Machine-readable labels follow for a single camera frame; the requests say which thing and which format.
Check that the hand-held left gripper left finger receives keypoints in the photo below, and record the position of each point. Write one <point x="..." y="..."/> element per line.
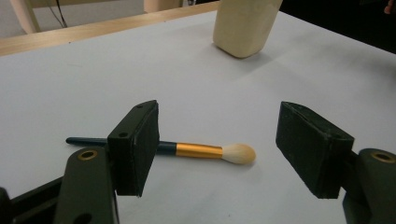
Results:
<point x="134" y="149"/>

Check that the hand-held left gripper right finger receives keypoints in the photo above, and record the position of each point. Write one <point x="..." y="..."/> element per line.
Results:
<point x="314" y="149"/>

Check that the wooden spoon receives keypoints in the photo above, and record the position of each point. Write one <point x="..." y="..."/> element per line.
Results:
<point x="199" y="150"/>

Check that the cream brush holder cup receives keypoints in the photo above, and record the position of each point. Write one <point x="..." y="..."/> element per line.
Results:
<point x="246" y="28"/>

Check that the white table mat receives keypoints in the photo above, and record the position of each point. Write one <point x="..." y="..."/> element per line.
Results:
<point x="218" y="93"/>

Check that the wooden table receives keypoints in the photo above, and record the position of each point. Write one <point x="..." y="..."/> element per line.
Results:
<point x="93" y="31"/>

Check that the light wooden furniture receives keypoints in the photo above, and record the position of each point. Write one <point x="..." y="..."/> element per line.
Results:
<point x="26" y="15"/>

